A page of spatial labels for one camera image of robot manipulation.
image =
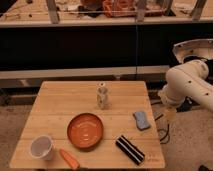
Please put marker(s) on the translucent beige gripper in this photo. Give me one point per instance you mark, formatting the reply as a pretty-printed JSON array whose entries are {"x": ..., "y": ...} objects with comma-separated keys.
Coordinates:
[{"x": 169, "y": 114}]

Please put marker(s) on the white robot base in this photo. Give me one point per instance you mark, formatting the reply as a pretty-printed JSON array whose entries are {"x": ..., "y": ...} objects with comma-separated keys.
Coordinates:
[{"x": 200, "y": 48}]

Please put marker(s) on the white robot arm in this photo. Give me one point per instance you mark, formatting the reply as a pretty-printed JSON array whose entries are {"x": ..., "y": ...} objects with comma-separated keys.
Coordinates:
[{"x": 186, "y": 80}]

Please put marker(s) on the blue sponge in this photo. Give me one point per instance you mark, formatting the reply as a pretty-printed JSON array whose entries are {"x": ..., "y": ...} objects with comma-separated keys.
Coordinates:
[{"x": 141, "y": 120}]

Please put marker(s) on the black striped eraser block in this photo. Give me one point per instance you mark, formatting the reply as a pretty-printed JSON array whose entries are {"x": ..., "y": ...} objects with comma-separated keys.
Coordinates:
[{"x": 130, "y": 150}]

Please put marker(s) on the orange bowl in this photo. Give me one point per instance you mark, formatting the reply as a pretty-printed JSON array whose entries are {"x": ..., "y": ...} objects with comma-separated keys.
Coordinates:
[{"x": 85, "y": 131}]

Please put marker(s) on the orange carrot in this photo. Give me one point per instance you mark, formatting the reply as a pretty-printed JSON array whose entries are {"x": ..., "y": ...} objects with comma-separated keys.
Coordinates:
[{"x": 71, "y": 161}]

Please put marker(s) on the orange crate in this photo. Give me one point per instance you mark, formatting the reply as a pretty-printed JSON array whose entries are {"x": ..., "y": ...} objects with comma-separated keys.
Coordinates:
[{"x": 118, "y": 8}]

